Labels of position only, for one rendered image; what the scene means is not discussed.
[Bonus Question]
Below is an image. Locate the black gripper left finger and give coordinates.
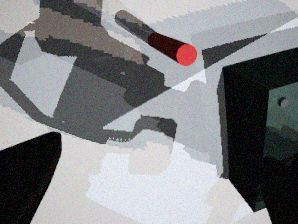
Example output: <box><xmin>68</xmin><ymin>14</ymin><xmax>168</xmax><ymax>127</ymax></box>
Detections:
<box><xmin>0</xmin><ymin>132</ymin><xmax>63</xmax><ymax>224</ymax></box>

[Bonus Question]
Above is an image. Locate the red peg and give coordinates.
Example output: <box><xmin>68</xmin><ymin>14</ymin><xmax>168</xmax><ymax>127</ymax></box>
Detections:
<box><xmin>148</xmin><ymin>32</ymin><xmax>197</xmax><ymax>65</ymax></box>

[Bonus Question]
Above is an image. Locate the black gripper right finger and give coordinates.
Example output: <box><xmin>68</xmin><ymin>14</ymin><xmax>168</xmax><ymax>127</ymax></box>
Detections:
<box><xmin>257</xmin><ymin>157</ymin><xmax>298</xmax><ymax>224</ymax></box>

